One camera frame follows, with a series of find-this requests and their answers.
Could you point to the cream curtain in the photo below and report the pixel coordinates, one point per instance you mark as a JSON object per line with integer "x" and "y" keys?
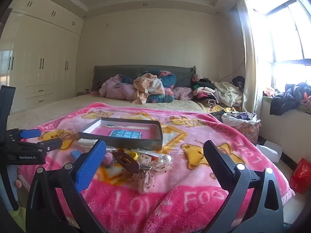
{"x": 250, "y": 65}

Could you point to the peach patterned blanket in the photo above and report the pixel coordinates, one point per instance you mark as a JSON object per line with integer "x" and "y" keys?
{"x": 148, "y": 85}

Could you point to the pink quilt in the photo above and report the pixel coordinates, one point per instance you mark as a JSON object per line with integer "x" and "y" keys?
{"x": 114, "y": 88}

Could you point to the brown hair clip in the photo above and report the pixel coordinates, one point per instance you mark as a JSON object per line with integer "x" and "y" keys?
{"x": 126, "y": 162}

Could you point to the clear plastic packet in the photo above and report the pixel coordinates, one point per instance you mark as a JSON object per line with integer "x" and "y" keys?
{"x": 150, "y": 153}

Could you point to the small blue box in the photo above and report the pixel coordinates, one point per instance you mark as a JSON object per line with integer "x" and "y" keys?
{"x": 75, "y": 154}

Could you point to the orange cloth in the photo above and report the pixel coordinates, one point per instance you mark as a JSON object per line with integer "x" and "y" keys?
{"x": 268, "y": 91}

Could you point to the floral basket with clothes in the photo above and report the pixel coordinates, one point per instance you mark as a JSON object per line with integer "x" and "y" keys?
{"x": 245, "y": 126}

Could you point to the pink fluffy cloth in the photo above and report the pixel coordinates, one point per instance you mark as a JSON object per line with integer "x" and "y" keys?
{"x": 182, "y": 93}

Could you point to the red bag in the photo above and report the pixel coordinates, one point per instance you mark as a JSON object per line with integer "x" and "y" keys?
{"x": 301, "y": 177}

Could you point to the window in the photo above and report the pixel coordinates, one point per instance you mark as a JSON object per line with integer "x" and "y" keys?
{"x": 286, "y": 34}

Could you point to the pile of mixed clothes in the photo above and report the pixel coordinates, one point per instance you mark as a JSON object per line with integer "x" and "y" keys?
{"x": 218, "y": 92}

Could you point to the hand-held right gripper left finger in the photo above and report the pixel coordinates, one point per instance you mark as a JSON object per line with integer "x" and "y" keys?
{"x": 90, "y": 165}

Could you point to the grey shallow cardboard box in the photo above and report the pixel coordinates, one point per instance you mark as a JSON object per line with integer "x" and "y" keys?
{"x": 136, "y": 145}

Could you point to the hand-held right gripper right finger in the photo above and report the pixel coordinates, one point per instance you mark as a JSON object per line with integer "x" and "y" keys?
{"x": 218, "y": 162}

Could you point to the white box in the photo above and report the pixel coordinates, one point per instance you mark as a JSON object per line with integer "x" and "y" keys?
{"x": 271, "y": 150}

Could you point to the white wardrobe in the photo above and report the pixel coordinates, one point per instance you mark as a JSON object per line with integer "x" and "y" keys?
{"x": 38, "y": 53}

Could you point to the blue floral duvet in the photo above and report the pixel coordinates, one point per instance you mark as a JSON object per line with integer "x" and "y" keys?
{"x": 167, "y": 80}

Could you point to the pink printed blanket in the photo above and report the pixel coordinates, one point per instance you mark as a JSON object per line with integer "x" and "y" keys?
{"x": 194, "y": 155}

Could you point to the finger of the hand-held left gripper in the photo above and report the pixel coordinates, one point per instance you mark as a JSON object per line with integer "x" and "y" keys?
{"x": 49, "y": 146}
{"x": 30, "y": 133}

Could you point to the beige dotted hair bow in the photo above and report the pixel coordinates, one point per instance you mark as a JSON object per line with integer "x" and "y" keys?
{"x": 143, "y": 179}

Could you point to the packet of yellow rings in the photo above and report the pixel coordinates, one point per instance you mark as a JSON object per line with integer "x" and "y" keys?
{"x": 133, "y": 154}

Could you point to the black puffer jacket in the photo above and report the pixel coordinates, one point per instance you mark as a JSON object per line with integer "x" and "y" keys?
{"x": 284, "y": 99}

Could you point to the pearly clear hair claw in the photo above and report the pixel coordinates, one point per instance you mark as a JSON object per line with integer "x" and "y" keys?
{"x": 164, "y": 161}

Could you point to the pink book with teal label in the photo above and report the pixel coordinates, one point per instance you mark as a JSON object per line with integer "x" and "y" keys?
{"x": 102, "y": 131}

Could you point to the pile of clothes and bedding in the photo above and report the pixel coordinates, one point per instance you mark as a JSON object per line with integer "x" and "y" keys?
{"x": 114, "y": 71}

